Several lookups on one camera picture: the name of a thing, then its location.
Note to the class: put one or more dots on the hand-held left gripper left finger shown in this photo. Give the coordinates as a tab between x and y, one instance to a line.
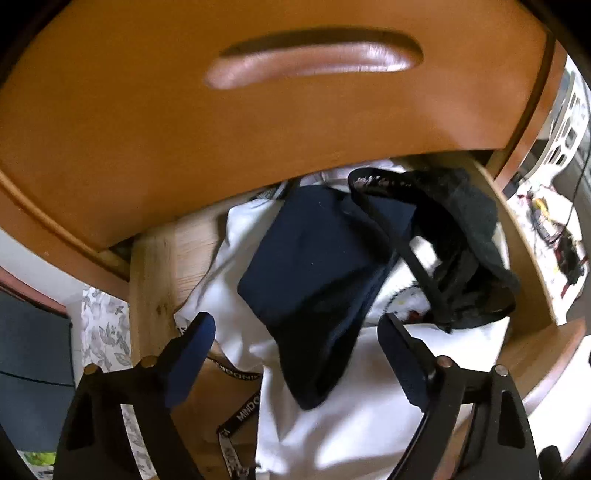
189	355

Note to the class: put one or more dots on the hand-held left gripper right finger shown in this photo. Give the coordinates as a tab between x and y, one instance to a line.
401	360

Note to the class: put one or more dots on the white garment black printed waistband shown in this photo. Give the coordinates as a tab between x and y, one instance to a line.
369	415

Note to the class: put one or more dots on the navy blue garment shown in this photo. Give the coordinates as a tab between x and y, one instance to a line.
314	277

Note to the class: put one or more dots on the black lace underwear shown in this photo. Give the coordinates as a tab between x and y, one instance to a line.
466	217

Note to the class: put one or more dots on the grey floral bed sheet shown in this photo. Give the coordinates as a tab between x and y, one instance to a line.
104	332

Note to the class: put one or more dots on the dark grey panel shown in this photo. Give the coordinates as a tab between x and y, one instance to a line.
32	369

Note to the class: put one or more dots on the pink foam strip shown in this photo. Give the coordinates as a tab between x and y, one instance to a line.
27	288

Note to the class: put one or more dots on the green packet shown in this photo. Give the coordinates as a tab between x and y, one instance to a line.
39	459

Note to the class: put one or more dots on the pile of small clutter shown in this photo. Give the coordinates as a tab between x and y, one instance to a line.
549	226

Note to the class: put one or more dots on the white cutout rack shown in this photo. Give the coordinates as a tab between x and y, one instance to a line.
568	120

